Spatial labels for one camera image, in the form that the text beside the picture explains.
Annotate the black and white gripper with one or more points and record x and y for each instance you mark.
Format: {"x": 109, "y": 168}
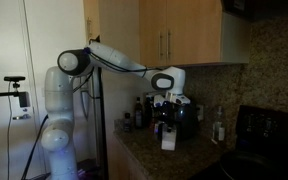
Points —
{"x": 169, "y": 106}

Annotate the white salt cellar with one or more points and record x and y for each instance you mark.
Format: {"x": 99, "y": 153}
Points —
{"x": 169, "y": 140}

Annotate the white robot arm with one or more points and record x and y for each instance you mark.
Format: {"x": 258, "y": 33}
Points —
{"x": 67, "y": 110}

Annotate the black coffee maker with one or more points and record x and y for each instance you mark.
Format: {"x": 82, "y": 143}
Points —
{"x": 185, "y": 121}

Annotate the dark glass bottle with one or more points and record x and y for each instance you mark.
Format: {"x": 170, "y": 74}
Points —
{"x": 138, "y": 115}

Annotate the small dark spice jar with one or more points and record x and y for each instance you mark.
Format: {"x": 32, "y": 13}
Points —
{"x": 127, "y": 122}

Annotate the clear glass bottle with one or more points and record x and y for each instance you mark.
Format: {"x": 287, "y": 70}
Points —
{"x": 219, "y": 126}

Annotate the black vertical pole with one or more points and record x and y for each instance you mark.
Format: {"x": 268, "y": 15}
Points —
{"x": 102, "y": 126}

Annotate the black pan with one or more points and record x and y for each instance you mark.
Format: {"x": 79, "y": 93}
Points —
{"x": 250, "y": 166}

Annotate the black stove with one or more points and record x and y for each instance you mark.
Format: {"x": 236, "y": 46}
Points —
{"x": 270, "y": 140}

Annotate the white wall outlet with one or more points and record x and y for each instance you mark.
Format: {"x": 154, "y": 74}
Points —
{"x": 200, "y": 112}

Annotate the wooden wall cabinet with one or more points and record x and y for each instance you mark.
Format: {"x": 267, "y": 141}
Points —
{"x": 170, "y": 31}

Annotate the black camera on stand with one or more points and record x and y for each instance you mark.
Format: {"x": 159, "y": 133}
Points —
{"x": 17, "y": 90}

